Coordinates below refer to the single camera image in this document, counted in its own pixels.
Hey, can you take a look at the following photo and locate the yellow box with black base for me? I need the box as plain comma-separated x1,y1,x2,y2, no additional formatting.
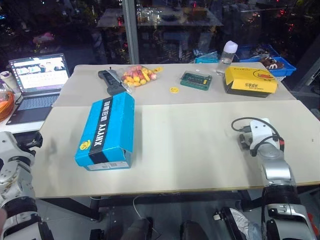
223,65,279,99

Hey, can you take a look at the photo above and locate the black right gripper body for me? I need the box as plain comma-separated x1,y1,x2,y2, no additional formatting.
238,133,252,151

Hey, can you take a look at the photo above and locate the dark background table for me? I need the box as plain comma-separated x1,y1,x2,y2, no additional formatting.
96,6,224,64

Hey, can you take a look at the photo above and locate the bag of yellow pink fruit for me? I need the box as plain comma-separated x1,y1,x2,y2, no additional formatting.
120,64,159,88

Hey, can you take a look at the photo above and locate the open grey laptop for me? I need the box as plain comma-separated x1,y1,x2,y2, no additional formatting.
4,53,72,126

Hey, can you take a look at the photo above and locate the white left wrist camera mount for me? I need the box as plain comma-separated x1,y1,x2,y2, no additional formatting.
0,131,20,154

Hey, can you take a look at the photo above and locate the blue plastic bin with toy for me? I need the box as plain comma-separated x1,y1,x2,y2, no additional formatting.
259,56,298,77

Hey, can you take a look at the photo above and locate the brown plush toy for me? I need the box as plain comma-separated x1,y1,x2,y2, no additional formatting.
259,57,285,70

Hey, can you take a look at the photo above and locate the clear bottle with white cap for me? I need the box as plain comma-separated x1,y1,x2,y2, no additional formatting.
215,40,239,76

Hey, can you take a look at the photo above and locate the green circuit board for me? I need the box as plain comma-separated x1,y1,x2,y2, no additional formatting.
179,70,214,92

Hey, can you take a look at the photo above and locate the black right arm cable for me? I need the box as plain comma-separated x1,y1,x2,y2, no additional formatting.
230,117,281,157

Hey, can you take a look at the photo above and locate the black table frame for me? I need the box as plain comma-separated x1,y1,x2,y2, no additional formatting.
37,184,320,223

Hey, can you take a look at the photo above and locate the blue shoe box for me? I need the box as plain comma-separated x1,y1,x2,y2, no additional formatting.
74,91,136,172

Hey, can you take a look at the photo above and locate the white cable under table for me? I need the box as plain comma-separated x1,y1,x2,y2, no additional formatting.
132,195,142,219

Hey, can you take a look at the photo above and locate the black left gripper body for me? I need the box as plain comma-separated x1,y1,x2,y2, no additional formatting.
14,131,44,155

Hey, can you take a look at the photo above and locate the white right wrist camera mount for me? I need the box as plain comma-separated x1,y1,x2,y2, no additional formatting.
246,119,281,151

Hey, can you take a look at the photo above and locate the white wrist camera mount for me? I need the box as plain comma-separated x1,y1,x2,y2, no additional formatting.
0,131,20,154
246,119,281,151

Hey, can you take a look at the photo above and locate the teal plastic package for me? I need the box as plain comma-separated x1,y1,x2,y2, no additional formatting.
193,50,220,65

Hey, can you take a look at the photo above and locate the grey metal pillar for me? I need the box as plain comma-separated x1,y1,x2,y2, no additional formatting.
122,0,140,65

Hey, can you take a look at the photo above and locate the orange coiled cable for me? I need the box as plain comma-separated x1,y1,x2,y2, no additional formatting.
0,90,15,121

